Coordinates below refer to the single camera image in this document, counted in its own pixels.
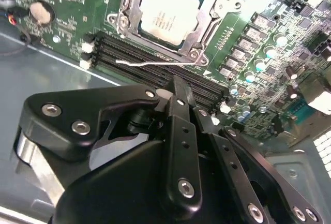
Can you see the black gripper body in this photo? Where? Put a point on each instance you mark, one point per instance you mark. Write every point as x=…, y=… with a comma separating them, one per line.
x=124, y=187

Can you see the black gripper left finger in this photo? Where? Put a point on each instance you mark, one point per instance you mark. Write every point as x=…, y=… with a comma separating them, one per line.
x=184, y=162

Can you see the metal locking lever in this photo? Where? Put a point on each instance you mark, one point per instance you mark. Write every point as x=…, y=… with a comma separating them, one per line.
x=160, y=63

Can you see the metal socket cover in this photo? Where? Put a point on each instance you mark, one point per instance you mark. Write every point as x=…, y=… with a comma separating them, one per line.
x=201, y=28

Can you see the silver CPU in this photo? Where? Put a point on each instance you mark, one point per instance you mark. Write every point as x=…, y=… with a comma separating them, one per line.
x=168, y=12

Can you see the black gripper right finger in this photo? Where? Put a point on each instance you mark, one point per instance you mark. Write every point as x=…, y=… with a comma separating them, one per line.
x=248, y=156

